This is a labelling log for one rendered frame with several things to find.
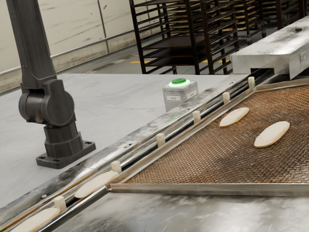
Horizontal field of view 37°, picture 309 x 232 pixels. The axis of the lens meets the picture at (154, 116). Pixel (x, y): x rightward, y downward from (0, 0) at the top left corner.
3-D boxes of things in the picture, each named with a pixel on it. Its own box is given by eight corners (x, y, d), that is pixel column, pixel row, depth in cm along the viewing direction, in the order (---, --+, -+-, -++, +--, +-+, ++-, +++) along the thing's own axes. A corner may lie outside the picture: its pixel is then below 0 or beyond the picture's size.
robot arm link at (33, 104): (77, 126, 104) (62, 124, 107) (67, 84, 101) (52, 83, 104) (46, 142, 98) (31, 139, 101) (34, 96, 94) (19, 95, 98)
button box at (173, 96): (182, 116, 130) (176, 78, 127) (206, 118, 126) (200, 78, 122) (165, 126, 125) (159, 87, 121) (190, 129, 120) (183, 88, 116)
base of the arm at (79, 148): (73, 144, 113) (35, 164, 105) (66, 113, 111) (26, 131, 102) (98, 147, 108) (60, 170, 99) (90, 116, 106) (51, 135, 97)
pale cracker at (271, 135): (273, 125, 76) (271, 119, 76) (295, 123, 74) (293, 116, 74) (248, 149, 69) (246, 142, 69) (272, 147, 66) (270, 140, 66)
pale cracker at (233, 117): (237, 111, 94) (235, 105, 93) (254, 108, 91) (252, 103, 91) (214, 128, 86) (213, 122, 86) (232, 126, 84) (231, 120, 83)
